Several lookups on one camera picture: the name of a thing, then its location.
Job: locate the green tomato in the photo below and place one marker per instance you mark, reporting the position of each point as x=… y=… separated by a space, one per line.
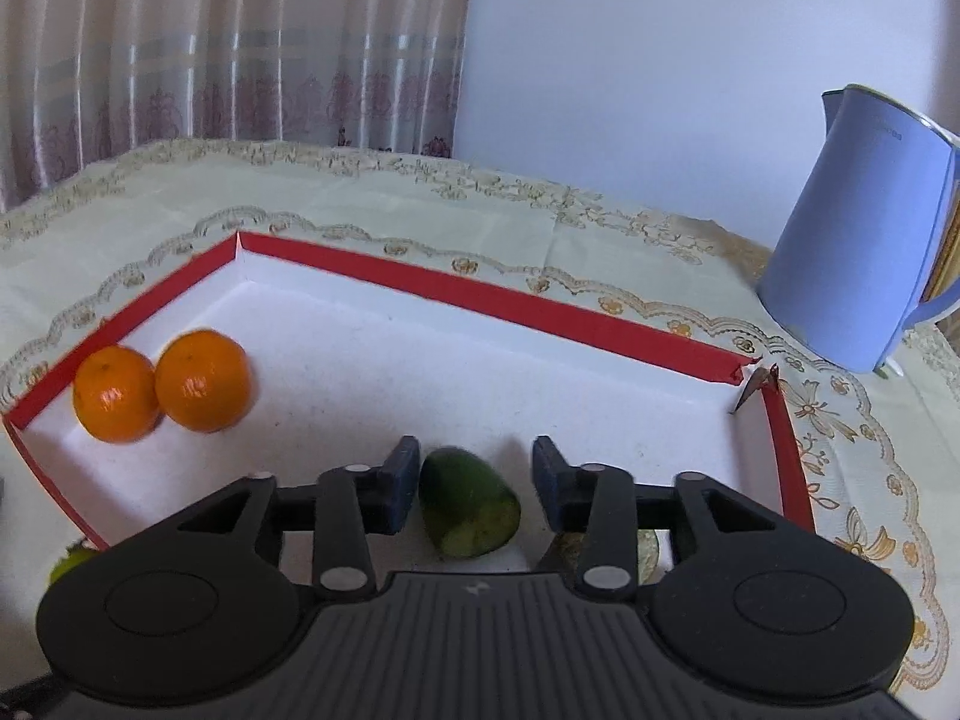
x=71 y=562

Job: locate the large cut cucumber piece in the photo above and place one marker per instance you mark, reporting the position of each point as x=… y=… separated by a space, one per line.
x=649 y=549

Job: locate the red cardboard box tray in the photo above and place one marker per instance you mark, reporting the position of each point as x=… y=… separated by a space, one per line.
x=450 y=367

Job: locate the small cucumber piece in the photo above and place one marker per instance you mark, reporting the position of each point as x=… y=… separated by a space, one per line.
x=469 y=502

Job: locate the pink patterned curtain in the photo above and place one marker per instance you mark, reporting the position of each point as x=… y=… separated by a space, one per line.
x=225 y=37

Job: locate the orange mandarin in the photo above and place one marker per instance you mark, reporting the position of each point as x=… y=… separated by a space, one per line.
x=116 y=394
x=202 y=382

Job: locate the blue electric kettle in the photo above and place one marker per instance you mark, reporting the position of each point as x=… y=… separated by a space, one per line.
x=847 y=240

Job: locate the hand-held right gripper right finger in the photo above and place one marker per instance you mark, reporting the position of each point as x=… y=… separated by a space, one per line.
x=551 y=487

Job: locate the gold framed wall panel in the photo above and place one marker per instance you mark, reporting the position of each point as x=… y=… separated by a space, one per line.
x=949 y=255

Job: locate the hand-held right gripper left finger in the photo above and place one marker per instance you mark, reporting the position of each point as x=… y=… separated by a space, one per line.
x=397 y=491

